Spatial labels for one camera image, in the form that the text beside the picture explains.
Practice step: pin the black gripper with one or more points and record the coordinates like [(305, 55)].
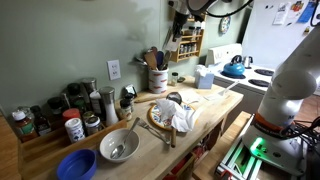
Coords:
[(181, 21)]

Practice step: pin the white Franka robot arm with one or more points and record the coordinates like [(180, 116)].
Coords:
[(290, 83)]

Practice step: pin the dark blue spatula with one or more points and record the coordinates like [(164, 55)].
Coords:
[(160, 58)]

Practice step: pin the light wooden spatula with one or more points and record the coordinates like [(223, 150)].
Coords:
[(151, 60)]

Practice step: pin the shiny metal utensil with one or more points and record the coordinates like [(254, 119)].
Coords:
[(139, 61)]

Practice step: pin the white ceramic utensil holder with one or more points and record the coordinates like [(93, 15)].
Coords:
[(158, 81)]

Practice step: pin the white plastic slotted spatula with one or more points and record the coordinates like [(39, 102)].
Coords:
[(220, 92)]

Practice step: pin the short wooden spice rack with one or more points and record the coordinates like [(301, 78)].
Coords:
[(191, 46)]

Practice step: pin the brown wooden spoon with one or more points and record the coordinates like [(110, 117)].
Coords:
[(166, 60)]

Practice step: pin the small dark round lid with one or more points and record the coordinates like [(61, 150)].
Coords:
[(181, 79)]

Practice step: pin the small glass spice jar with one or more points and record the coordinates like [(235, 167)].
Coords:
[(174, 80)]

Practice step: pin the white box on counter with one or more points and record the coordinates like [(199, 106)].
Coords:
[(204, 80)]

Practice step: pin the folded white napkin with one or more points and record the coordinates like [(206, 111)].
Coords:
[(190, 96)]

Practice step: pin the small dark mesh strainer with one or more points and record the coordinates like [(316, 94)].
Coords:
[(174, 97)]

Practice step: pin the blue tea kettle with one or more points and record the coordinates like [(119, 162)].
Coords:
[(234, 69)]

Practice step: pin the wooden rolling pin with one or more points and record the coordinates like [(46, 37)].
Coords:
[(148, 97)]

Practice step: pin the small steel pot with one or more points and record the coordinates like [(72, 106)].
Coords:
[(248, 62)]

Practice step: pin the small black silver gadget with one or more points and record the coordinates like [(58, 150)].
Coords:
[(130, 91)]

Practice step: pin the white kitchen stove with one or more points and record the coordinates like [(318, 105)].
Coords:
[(240, 86)]

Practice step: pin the black lid spice jar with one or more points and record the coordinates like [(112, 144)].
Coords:
[(126, 110), (130, 100)]

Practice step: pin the crumpled white paper towel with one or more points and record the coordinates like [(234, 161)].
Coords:
[(178, 116)]

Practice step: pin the patterned ceramic plate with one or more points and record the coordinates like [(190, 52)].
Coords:
[(156, 118)]

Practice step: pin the white refrigerator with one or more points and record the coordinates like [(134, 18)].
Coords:
[(273, 40)]

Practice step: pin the metal fork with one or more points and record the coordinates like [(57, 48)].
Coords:
[(154, 131)]

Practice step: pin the white paper note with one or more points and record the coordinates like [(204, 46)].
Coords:
[(280, 14)]

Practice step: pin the steel canister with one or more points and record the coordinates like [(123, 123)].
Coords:
[(88, 85)]

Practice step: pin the white ceramic bowl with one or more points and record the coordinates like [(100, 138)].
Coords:
[(131, 143)]

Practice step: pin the wooden robot stand platform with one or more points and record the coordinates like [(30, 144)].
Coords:
[(220, 146)]

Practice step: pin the red fridge magnet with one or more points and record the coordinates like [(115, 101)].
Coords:
[(296, 6)]

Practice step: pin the dark lid glass jar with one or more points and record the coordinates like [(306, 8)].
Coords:
[(93, 125)]

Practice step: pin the blue paper note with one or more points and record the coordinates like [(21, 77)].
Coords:
[(304, 13)]

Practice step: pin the metal spoon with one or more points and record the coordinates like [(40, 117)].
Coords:
[(120, 148)]

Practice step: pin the red lid jar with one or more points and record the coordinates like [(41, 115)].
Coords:
[(71, 114)]

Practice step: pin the white blue printed shaker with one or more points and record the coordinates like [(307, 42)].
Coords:
[(75, 130)]

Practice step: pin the tall black lid jar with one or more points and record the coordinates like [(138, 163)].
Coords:
[(55, 111)]

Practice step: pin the dark sauce bottle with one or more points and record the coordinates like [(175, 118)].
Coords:
[(40, 121)]

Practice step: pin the blue plastic bowl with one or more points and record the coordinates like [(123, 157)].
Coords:
[(76, 165)]

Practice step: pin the white cap sauce bottle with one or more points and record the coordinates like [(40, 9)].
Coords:
[(24, 128)]

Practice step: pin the decorative wall plate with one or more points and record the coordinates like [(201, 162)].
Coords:
[(225, 25)]

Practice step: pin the white wall outlet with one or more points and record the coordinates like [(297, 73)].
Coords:
[(113, 70)]

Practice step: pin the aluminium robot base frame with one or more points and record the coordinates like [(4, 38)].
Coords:
[(240, 163)]

